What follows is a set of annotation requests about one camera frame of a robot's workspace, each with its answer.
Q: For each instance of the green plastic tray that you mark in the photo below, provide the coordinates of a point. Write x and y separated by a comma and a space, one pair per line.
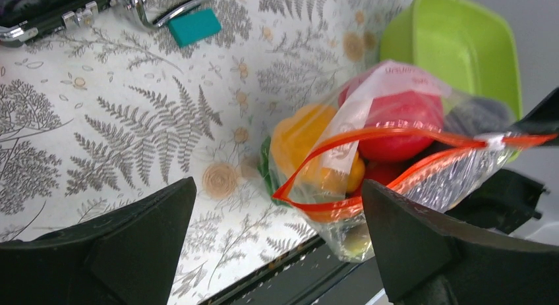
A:
461, 42

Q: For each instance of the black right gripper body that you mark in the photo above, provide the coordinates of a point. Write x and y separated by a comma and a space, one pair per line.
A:
504, 202

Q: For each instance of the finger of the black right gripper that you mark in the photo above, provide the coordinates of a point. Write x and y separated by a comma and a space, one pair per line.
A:
542, 120

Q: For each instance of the purple toy eggplant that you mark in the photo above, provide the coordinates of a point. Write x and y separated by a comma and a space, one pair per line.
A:
478, 115

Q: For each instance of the black poker chip case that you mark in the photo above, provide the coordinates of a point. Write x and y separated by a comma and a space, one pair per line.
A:
23, 21

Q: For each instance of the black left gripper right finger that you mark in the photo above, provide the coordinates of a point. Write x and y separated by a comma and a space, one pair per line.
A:
426, 257

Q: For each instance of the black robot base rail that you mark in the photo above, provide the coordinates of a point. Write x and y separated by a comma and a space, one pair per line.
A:
307, 274

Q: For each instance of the small teal block by case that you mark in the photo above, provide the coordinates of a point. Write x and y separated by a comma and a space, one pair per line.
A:
193, 27

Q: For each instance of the red toy apple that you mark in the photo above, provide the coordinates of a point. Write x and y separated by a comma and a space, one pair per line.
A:
394, 94

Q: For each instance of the clear zip top bag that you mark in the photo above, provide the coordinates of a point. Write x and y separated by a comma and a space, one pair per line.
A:
439, 177

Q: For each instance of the yellow toy bell pepper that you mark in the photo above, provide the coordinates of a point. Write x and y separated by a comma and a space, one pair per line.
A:
292, 140

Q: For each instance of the green toy cabbage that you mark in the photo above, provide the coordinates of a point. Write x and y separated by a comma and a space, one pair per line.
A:
268, 170

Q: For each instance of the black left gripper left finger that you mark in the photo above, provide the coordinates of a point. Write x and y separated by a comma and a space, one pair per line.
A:
127, 256

